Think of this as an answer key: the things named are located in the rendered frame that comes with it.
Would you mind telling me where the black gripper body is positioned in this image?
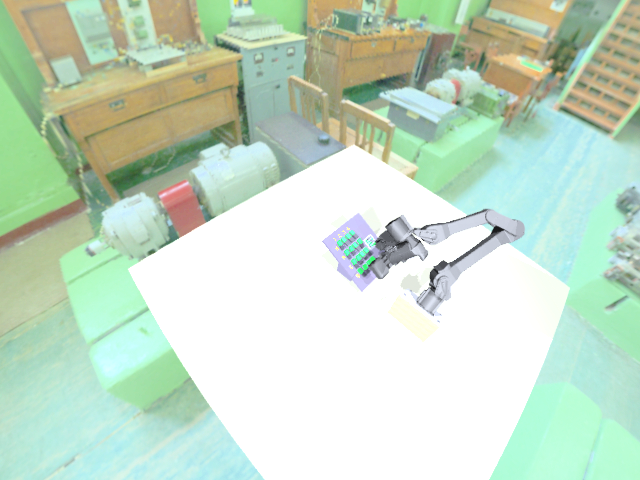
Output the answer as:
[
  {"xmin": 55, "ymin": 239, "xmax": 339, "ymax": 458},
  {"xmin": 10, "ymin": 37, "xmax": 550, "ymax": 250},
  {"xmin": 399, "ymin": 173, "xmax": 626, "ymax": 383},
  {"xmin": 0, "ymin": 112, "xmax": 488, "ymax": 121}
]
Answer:
[{"xmin": 369, "ymin": 242, "xmax": 408, "ymax": 280}]

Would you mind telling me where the lavender switch panel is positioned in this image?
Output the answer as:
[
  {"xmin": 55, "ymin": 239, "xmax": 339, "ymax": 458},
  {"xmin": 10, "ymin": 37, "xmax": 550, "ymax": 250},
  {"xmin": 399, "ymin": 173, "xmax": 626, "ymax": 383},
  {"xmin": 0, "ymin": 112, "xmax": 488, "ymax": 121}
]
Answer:
[{"xmin": 322, "ymin": 213, "xmax": 385, "ymax": 292}]

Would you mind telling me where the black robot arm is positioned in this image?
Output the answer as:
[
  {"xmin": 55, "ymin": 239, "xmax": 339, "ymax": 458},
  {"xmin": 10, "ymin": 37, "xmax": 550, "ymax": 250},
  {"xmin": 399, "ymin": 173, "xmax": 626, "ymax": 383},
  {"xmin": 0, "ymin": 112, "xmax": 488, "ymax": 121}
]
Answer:
[{"xmin": 375, "ymin": 209, "xmax": 525, "ymax": 316}]

